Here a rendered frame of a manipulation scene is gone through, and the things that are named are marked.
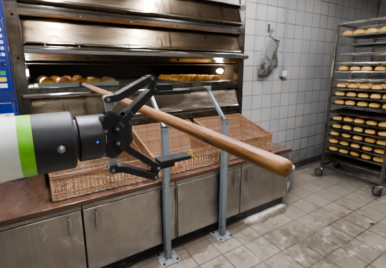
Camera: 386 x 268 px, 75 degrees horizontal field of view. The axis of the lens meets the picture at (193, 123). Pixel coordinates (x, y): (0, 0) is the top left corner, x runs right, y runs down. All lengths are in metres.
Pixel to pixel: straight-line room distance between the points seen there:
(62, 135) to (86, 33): 1.66
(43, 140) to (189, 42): 2.00
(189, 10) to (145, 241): 1.84
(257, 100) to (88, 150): 2.54
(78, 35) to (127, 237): 1.40
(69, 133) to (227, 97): 2.26
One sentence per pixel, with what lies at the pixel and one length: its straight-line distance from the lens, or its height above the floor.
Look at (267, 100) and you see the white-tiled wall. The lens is 2.99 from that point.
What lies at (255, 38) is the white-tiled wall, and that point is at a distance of 2.82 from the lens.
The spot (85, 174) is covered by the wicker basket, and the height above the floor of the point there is 0.71.
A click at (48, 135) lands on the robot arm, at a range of 0.41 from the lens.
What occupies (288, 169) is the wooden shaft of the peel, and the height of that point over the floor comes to 1.16.
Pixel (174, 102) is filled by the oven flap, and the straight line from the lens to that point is 2.26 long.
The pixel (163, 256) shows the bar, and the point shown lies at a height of 0.01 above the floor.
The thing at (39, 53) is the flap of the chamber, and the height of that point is 1.40.
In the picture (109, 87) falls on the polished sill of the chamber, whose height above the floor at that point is 1.16.
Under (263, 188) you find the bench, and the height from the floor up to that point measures 0.26.
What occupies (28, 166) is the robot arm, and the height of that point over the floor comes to 1.18.
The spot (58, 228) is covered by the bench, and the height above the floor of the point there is 0.45.
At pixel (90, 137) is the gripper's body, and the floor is 1.21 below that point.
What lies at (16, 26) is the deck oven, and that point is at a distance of 2.00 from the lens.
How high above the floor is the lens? 1.31
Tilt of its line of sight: 12 degrees down
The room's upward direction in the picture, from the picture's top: straight up
